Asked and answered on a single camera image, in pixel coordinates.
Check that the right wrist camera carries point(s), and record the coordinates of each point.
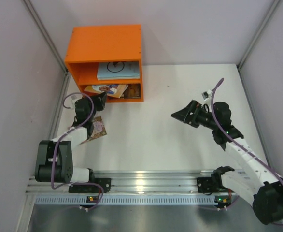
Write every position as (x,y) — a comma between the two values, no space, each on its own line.
(207,95)

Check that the dark brown sunset book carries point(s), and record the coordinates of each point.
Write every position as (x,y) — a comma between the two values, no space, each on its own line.
(133,91)

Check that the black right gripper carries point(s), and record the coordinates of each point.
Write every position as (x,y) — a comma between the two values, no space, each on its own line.
(191,114)

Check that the pink illustrated fairy-tale book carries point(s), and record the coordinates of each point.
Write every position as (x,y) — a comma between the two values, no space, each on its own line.
(99,129)

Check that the slotted grey cable duct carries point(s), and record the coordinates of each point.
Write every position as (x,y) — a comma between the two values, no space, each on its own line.
(133,200)

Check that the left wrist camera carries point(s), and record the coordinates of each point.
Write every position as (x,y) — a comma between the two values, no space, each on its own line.
(72,100)

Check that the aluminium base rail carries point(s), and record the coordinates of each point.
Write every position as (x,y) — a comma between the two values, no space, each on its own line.
(153,182)

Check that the right aluminium corner post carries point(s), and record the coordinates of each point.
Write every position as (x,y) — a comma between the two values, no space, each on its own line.
(275,4)

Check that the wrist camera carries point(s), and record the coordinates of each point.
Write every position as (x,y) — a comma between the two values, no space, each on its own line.
(207,95)
(72,100)

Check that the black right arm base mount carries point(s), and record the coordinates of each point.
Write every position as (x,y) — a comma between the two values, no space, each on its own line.
(208,186)

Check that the orange illustrated book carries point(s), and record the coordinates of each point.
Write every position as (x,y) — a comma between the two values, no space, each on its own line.
(113,90)

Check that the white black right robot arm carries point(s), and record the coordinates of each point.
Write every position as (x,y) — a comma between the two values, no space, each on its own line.
(260,187)

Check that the left aluminium corner post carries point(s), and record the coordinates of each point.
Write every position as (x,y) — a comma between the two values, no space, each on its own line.
(41,27)

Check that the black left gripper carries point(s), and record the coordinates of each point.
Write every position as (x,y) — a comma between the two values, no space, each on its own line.
(94,103)

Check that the aluminium corner post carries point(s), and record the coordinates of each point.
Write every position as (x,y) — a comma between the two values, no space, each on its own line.
(275,4)
(41,27)

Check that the orange two-shelf cabinet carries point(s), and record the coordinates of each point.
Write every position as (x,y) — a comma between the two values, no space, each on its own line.
(89,46)

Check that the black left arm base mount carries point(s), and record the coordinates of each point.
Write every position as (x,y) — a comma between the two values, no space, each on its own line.
(105,183)

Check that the light blue cat book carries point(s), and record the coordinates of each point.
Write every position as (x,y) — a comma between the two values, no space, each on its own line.
(118,70)

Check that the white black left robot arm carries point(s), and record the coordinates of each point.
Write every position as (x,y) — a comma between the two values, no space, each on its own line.
(54,162)

